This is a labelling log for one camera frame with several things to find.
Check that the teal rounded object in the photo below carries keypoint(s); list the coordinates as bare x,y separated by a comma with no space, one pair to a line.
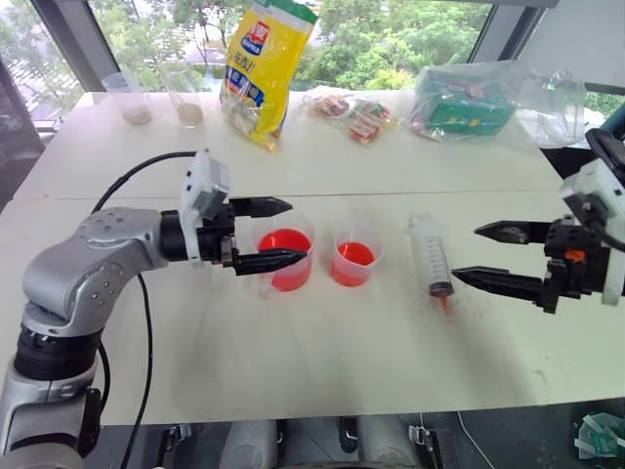
614,128

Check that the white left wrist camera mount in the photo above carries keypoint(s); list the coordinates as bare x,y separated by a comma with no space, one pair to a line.
205,181

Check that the clear cup with grains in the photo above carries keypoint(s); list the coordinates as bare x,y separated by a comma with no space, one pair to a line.
134,105
188,105

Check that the red snack packet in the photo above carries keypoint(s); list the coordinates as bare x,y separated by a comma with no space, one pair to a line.
329,105
371,122

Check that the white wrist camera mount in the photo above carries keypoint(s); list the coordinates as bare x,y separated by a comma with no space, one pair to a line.
598,188
205,181

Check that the clear plastic syringe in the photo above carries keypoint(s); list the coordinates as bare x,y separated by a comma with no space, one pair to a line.
429,254

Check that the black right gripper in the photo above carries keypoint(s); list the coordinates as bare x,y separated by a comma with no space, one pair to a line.
573,273

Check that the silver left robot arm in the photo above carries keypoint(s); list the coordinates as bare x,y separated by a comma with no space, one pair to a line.
73,273

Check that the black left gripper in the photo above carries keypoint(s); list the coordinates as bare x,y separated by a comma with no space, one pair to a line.
217,239

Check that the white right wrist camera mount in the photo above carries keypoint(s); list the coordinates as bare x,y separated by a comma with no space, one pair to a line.
598,188

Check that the yellow snack bag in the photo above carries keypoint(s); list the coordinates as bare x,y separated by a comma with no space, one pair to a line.
263,73

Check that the clear plastic pitcher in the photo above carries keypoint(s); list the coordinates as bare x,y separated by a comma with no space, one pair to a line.
561,112

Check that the green white paper packets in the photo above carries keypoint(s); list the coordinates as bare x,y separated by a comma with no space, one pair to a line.
603,437

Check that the grey rounded robot leg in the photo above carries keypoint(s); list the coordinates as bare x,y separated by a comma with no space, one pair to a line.
386,444
251,447

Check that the cup of red liquid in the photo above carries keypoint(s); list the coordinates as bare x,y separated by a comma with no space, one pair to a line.
285,239
354,264

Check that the green box in plastic bag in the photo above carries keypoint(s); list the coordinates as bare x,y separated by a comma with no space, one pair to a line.
512,83

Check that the black table clamp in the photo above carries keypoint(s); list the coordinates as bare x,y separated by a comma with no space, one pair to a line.
347,435
176,439
427,442

